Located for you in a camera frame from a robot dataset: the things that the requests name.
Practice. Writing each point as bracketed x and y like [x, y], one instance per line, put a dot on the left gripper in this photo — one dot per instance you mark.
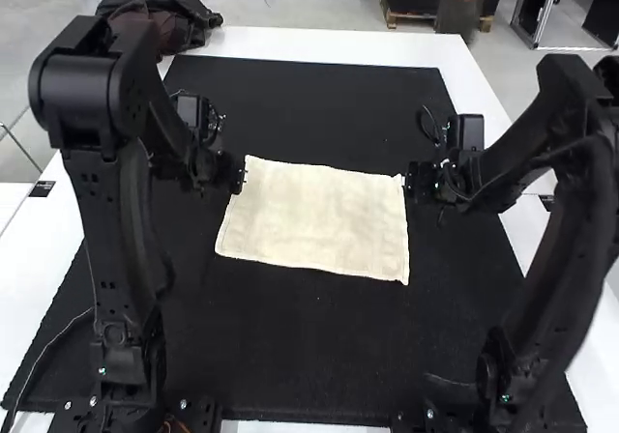
[213, 167]

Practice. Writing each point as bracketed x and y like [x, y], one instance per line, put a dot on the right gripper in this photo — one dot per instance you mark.
[430, 181]

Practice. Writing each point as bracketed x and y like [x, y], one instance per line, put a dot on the pale towel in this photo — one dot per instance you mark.
[314, 215]

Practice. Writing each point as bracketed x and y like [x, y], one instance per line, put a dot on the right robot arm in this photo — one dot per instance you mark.
[570, 220]

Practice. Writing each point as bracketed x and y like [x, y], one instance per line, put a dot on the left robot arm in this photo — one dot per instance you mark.
[111, 210]

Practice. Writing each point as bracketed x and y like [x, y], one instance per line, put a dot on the wooden pallet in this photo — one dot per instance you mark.
[411, 17]

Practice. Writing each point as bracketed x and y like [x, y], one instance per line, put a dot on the person's legs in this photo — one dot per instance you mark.
[454, 17]

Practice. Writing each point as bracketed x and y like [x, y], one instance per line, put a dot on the black mat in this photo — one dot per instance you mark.
[314, 336]

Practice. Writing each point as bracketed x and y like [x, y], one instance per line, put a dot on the black panel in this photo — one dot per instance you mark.
[602, 12]

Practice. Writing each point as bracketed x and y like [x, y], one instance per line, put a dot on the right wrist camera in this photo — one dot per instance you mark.
[466, 131]

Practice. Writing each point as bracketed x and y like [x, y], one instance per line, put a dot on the aluminium frame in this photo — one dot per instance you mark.
[532, 17]

